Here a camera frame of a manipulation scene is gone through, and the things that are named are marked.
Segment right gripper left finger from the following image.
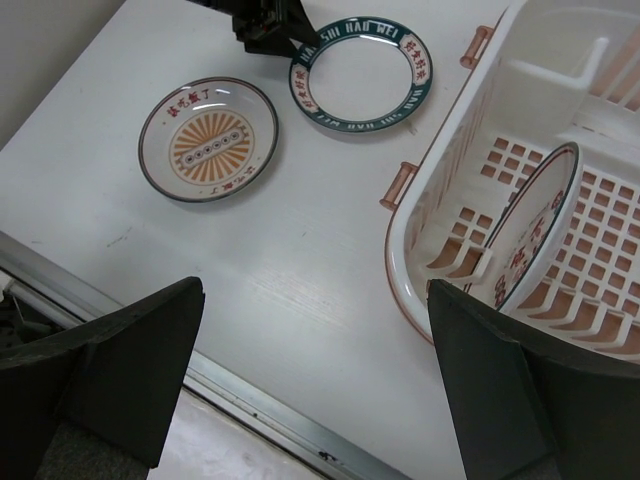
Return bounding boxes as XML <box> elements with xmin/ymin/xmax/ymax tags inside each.
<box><xmin>1</xmin><ymin>277</ymin><xmax>205</xmax><ymax>479</ymax></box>

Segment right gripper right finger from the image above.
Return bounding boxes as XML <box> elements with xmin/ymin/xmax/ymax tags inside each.
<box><xmin>427</xmin><ymin>280</ymin><xmax>639</xmax><ymax>479</ymax></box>

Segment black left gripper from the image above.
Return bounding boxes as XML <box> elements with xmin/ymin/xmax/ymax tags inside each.
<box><xmin>190</xmin><ymin>0</ymin><xmax>318</xmax><ymax>56</ymax></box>

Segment green rimmed white plate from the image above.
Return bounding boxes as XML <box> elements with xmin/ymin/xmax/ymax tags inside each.
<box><xmin>288</xmin><ymin>16</ymin><xmax>434</xmax><ymax>133</ymax></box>

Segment plate with orange sunburst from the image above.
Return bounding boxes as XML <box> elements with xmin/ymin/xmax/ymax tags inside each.
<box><xmin>137</xmin><ymin>76</ymin><xmax>280</xmax><ymax>203</ymax></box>

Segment plate with red characters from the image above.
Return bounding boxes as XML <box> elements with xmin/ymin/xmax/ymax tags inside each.
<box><xmin>463</xmin><ymin>141</ymin><xmax>583</xmax><ymax>314</ymax></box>

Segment white and pink dish rack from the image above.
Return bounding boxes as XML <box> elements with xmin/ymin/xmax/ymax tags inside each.
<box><xmin>383</xmin><ymin>1</ymin><xmax>639</xmax><ymax>363</ymax></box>

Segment aluminium rail front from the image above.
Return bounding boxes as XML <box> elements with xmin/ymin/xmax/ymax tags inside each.
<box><xmin>1</xmin><ymin>233</ymin><xmax>406</xmax><ymax>479</ymax></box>

